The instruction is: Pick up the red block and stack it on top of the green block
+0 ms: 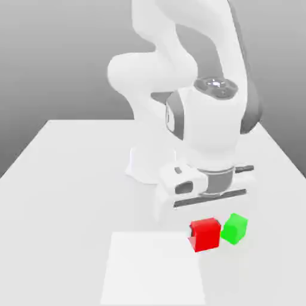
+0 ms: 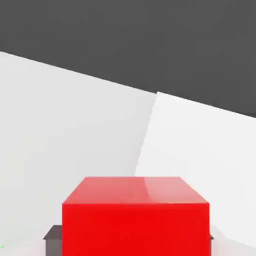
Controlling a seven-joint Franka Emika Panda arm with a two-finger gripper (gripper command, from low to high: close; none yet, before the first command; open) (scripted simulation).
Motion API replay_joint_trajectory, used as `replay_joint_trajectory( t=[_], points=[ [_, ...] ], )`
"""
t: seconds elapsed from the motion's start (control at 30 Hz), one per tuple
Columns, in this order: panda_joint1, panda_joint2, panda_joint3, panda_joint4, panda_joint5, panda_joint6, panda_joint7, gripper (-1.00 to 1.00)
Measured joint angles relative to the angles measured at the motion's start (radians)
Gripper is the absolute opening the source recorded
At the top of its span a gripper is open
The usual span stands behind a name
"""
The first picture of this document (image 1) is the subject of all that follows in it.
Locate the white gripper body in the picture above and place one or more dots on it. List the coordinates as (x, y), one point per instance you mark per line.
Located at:
(210, 205)

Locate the small red cube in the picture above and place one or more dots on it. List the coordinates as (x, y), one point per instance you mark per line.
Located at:
(206, 235)

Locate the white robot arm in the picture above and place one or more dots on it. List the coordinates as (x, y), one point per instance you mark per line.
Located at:
(210, 124)

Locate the small green cube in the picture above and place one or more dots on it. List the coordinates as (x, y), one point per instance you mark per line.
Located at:
(235, 228)

